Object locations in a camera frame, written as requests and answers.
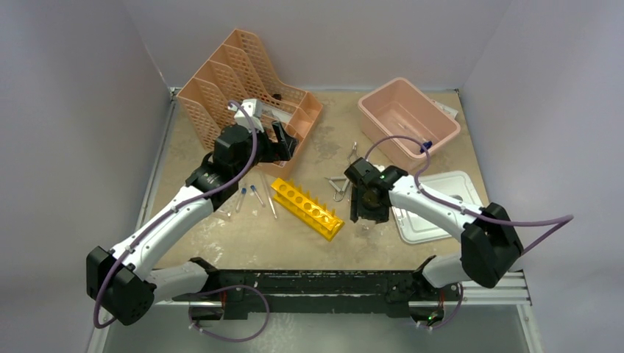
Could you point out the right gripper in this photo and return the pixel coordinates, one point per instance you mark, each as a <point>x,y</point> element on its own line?
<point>359,210</point>

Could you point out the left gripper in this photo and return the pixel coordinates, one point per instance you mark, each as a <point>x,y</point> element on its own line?
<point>279,151</point>

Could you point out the blue cap glass flask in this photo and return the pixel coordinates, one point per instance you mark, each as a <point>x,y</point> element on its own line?
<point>426,145</point>

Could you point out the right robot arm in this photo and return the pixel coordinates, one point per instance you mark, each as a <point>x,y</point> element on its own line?
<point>489,243</point>

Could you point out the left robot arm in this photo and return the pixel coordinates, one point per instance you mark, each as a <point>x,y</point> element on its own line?
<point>122,280</point>

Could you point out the plastic bag with ruler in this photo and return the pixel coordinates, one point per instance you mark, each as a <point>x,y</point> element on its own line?
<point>277,114</point>

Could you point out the yellow test tube rack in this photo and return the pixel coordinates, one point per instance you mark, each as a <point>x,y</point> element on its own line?
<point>309,210</point>

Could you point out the blue cap test tube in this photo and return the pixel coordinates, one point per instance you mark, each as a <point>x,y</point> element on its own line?
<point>240,200</point>
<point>257,195</point>

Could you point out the white bin lid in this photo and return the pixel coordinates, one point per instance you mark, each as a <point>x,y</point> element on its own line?
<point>420,219</point>

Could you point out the pink mesh file organizer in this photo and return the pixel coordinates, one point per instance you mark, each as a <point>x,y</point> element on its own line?
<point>241,69</point>

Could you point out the clear plastic tube tray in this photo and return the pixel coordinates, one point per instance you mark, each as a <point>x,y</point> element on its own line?
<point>223,213</point>

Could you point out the pink plastic bin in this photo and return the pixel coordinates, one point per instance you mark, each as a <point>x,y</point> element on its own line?
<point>400,108</point>

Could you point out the white label card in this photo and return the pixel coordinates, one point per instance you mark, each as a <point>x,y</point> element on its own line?
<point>453,113</point>

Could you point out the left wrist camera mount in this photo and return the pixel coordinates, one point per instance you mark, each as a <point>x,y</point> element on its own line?
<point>248,113</point>

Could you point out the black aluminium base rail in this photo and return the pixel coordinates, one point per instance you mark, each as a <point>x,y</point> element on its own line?
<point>235,293</point>

